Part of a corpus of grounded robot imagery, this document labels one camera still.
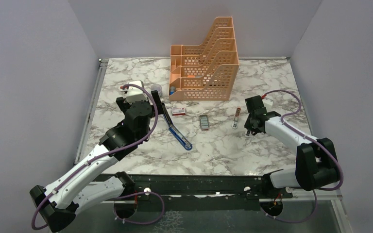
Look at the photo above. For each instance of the blue item in organizer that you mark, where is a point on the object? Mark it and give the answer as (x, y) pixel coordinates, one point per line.
(172, 90)

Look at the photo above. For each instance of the left aluminium side rail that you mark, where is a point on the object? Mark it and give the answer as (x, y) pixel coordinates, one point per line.
(103, 63)

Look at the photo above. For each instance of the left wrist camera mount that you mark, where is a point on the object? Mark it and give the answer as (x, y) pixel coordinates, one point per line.
(132, 94)

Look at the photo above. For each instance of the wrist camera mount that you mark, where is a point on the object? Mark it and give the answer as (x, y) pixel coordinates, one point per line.
(268, 103)
(132, 94)

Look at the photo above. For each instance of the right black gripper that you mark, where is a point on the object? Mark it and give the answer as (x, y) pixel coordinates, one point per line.
(248, 125)

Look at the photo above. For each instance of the staple tray with staples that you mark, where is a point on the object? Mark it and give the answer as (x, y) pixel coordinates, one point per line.
(204, 122)

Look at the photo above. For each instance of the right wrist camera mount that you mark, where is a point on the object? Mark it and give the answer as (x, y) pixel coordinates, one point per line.
(268, 103)

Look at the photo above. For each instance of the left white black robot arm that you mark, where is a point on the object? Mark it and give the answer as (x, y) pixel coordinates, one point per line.
(58, 203)

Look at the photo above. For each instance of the red white staple box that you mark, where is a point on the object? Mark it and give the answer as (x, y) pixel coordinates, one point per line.
(178, 111)

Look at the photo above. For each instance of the orange plastic file organizer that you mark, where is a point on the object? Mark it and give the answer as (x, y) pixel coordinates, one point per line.
(206, 72)

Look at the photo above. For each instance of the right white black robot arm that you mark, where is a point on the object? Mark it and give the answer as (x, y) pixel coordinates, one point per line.
(316, 162)

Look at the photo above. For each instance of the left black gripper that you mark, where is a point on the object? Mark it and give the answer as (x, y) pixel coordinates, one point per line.
(124, 105)

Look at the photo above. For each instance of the aluminium front rail frame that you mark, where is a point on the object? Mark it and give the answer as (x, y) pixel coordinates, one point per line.
(305, 212)

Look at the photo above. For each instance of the pink white small stapler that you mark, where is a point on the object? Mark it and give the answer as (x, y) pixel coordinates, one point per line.
(236, 118)

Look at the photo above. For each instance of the clear plastic jar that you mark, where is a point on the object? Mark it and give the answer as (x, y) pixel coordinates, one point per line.
(158, 88)

